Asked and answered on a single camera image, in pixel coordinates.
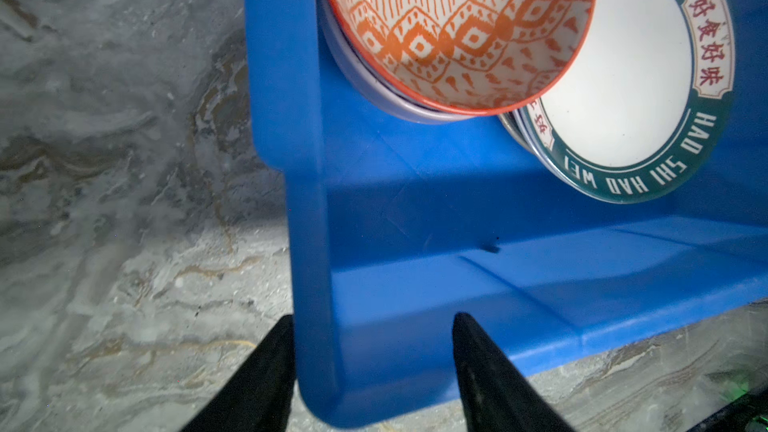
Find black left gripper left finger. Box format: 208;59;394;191
183;315;296;432

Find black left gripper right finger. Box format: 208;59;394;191
452;312;572;431

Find blue plastic bin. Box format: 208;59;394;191
245;0;767;428

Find green rim lettered plate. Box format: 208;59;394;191
514;0;736;204

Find lavender ceramic bowl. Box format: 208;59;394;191
317;0;470;125

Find orange patterned ceramic bowl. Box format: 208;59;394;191
328;0;596;116

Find white plate green red rim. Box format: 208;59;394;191
498;111;572;186

